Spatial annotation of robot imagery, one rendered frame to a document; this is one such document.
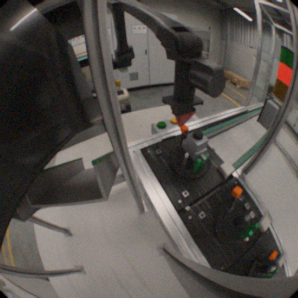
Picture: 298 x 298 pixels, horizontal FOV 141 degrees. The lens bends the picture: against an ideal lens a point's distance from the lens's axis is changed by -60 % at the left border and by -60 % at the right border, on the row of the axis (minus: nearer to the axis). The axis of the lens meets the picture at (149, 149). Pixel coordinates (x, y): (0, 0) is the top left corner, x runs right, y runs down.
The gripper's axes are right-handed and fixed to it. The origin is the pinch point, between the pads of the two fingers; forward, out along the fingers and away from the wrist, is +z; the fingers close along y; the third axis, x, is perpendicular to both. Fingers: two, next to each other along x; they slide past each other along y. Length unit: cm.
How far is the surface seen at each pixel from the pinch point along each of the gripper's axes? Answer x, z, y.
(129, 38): 282, -36, 79
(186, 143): -6.4, 1.3, -2.1
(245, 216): -32.6, 2.1, -0.9
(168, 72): 267, 67, 175
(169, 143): 2.0, 9.8, -1.7
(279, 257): -65, 8, 9
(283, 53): -18.3, -32.4, 16.8
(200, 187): -17.2, 9.6, -2.6
